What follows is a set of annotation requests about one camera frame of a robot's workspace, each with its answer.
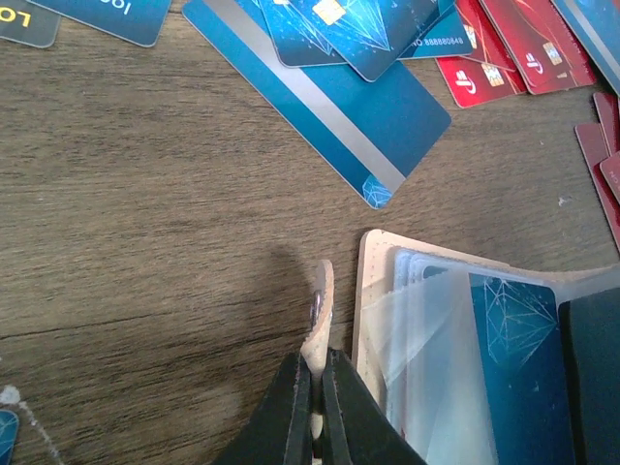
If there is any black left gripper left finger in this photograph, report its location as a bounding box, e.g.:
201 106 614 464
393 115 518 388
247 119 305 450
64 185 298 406
213 353 312 465

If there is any blue vip card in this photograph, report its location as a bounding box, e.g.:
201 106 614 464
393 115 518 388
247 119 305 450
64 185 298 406
33 0 171 47
255 0 473 82
470 274 575 464

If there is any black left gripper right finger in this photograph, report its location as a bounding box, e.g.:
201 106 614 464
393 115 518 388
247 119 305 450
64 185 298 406
322 349 424 465

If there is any red card by holder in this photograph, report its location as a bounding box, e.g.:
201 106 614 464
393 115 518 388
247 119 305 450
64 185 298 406
574 92 619 245

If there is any blue striped card front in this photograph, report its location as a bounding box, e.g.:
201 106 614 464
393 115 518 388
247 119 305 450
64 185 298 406
0 410 19 465

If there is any blue striped card large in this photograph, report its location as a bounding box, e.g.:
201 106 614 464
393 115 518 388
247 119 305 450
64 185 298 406
182 1 451 209

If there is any black card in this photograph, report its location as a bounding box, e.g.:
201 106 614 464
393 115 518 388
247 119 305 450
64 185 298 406
1 0 61 48
559 289 619 464

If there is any red VIP card long diagonal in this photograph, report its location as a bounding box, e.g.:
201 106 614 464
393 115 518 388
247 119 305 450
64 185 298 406
436 56 527 109

